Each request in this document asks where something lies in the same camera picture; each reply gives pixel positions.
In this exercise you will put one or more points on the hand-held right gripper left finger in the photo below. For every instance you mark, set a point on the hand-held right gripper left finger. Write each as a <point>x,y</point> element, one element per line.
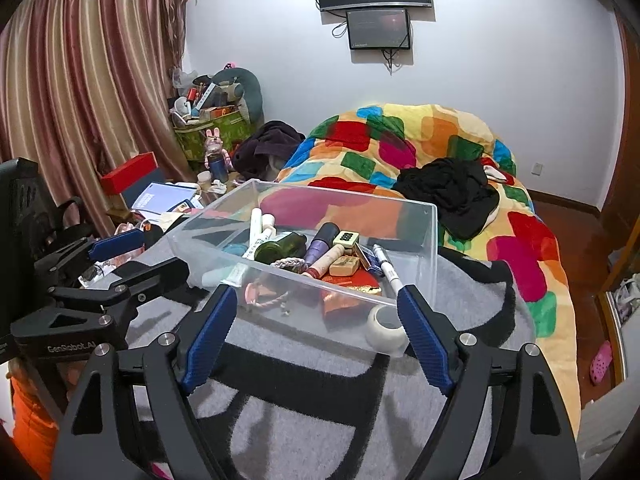
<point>210,340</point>

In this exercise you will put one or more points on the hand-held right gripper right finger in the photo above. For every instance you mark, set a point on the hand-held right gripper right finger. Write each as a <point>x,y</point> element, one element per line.
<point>425,340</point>

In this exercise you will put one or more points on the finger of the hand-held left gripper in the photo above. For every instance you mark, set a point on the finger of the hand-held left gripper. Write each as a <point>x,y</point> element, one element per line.
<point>120,245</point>
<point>150,277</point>

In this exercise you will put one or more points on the pale green tube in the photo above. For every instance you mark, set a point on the pale green tube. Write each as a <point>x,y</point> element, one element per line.
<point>222,275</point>

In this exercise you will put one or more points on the white ballpoint pen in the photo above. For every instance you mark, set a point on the white ballpoint pen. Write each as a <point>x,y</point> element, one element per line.
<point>387,267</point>

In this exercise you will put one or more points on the clear plastic storage box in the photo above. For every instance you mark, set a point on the clear plastic storage box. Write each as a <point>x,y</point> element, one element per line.
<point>415,240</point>

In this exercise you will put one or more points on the dark foil packet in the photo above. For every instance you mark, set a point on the dark foil packet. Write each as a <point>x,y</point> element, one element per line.
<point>367,257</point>

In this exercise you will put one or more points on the beige eraser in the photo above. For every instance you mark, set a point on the beige eraser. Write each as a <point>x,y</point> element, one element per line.
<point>344,266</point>

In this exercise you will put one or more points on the white tube with green print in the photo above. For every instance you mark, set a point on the white tube with green print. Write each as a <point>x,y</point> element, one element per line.
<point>255,232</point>

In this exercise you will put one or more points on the beige tube with red cap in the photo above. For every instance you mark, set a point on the beige tube with red cap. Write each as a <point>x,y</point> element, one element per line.
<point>325,260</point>

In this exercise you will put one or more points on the small green and cream box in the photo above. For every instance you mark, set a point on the small green and cream box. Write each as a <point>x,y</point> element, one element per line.
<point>346,238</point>

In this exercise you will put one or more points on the person's left forearm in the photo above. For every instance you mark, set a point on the person's left forearm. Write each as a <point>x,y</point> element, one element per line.
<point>32,425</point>

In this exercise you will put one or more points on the white tape roll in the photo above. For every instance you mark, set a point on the white tape roll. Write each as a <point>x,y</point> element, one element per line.
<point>385,337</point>

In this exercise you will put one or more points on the blue notebook with papers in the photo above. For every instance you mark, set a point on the blue notebook with papers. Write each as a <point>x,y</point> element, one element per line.
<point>165,197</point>

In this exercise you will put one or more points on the red box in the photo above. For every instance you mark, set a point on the red box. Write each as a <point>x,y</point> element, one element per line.
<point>127,172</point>

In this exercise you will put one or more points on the red and gold foil packet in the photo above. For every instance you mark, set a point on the red and gold foil packet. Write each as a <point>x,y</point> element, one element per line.
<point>350,310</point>

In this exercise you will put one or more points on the black office chair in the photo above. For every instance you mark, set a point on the black office chair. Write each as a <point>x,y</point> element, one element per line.
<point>20,220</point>

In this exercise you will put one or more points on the dark green bottle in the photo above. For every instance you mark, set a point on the dark green bottle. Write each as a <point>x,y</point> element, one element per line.
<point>280,247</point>

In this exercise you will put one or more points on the grey and black blanket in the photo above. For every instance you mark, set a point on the grey and black blanket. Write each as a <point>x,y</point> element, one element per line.
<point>310,410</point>

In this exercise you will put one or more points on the small white bottle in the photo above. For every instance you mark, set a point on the small white bottle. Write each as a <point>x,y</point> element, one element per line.
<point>269,225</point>

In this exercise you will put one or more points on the green bag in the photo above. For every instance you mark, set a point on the green bag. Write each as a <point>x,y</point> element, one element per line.
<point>200,140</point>

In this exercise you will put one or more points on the pink plush rabbit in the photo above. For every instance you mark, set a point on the pink plush rabbit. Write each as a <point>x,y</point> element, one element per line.
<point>216,150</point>

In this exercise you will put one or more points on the colourful patchwork blanket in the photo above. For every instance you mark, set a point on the colourful patchwork blanket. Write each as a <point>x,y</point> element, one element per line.
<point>525,240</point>

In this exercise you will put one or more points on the purple bottle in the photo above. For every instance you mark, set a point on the purple bottle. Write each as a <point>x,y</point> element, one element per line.
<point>322,240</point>

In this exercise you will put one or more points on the black clothing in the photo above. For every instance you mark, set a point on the black clothing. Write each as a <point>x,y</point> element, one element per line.
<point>450,195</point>

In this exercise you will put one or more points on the striped pink curtain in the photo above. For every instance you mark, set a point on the striped pink curtain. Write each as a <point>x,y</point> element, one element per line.
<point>85,75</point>

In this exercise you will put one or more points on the dark purple clothing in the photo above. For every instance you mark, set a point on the dark purple clothing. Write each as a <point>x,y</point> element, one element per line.
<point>267,147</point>

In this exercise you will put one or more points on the pink slipper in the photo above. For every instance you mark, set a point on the pink slipper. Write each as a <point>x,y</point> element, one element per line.
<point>600,362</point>

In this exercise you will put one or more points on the white shoes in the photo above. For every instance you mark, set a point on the white shoes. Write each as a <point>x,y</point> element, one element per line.
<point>627,295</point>

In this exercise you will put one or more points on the wooden cabinet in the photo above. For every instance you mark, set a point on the wooden cabinet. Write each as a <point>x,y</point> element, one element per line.
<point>620,240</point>

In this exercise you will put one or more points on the wall socket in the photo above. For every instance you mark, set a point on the wall socket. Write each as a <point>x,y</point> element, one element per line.
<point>537,168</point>

